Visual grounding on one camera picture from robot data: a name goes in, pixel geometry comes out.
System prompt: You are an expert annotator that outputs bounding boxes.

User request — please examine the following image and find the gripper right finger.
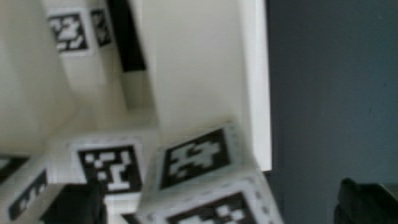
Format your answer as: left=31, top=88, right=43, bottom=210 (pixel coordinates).
left=335, top=178, right=398, bottom=224

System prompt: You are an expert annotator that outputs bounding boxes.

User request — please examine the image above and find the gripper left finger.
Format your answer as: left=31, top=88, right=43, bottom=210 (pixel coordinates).
left=11, top=181, right=111, bottom=224

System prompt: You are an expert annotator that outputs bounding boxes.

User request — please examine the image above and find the white small cube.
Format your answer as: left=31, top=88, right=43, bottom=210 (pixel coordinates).
left=0, top=155, right=52, bottom=224
left=137, top=122, right=285, bottom=224

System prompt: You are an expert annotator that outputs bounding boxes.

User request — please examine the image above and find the white chair leg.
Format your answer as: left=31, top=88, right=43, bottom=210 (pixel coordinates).
left=43, top=0, right=146, bottom=110

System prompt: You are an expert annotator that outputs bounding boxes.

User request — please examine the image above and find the white chair back frame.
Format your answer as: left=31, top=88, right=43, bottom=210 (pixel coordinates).
left=0, top=0, right=271, bottom=224

